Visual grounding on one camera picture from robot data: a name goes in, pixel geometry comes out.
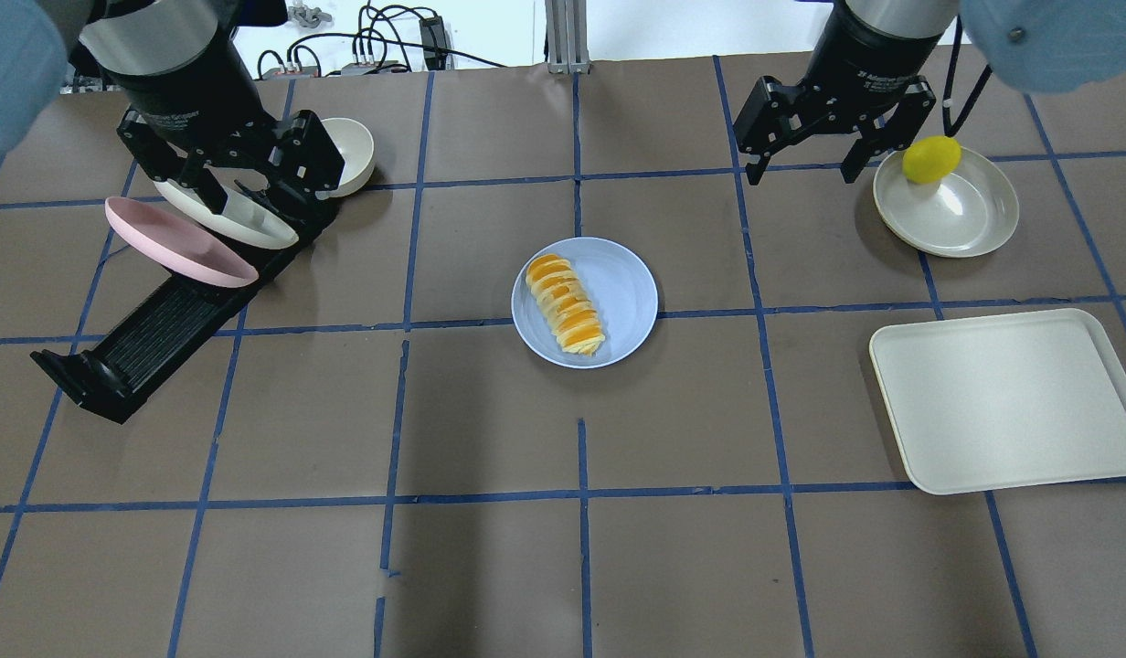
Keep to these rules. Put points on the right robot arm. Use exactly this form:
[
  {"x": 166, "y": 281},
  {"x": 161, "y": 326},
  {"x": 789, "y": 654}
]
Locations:
[{"x": 1031, "y": 46}]

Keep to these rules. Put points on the black power adapter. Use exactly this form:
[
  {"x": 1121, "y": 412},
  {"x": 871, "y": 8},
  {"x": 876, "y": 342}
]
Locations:
[{"x": 434, "y": 43}]

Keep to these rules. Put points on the pink plate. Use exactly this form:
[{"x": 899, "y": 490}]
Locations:
[{"x": 178, "y": 244}]

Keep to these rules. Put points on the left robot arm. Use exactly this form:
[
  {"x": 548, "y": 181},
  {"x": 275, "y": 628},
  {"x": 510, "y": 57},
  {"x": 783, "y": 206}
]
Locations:
[{"x": 128, "y": 39}]

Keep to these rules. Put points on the black dish rack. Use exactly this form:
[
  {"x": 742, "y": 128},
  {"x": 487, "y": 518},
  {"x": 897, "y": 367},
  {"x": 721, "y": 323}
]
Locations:
[{"x": 121, "y": 372}]

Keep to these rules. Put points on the cream plate in rack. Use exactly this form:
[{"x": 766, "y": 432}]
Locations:
[{"x": 242, "y": 219}]

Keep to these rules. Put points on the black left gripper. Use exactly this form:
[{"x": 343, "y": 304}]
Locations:
[{"x": 195, "y": 98}]

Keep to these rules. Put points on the striped bread roll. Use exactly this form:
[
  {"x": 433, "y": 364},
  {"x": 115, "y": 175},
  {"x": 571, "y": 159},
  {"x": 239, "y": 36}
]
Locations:
[{"x": 565, "y": 305}]

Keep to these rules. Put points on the cream shallow dish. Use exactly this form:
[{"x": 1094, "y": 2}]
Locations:
[{"x": 967, "y": 214}]

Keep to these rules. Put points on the cream rectangular tray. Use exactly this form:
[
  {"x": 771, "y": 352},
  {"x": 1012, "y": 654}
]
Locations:
[{"x": 1003, "y": 401}]

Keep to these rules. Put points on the blue plate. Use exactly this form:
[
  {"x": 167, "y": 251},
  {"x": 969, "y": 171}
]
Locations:
[{"x": 618, "y": 283}]

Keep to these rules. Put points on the yellow lemon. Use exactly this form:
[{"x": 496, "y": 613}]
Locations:
[{"x": 928, "y": 160}]

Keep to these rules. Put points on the cream bowl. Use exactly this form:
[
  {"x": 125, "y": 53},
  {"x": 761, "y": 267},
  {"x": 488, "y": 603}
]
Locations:
[{"x": 357, "y": 146}]

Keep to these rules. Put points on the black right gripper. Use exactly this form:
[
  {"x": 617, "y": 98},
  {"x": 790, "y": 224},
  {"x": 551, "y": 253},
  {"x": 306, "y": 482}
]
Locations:
[{"x": 862, "y": 66}]

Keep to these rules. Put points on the aluminium frame post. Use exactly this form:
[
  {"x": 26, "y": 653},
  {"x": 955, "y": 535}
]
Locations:
[{"x": 567, "y": 37}]

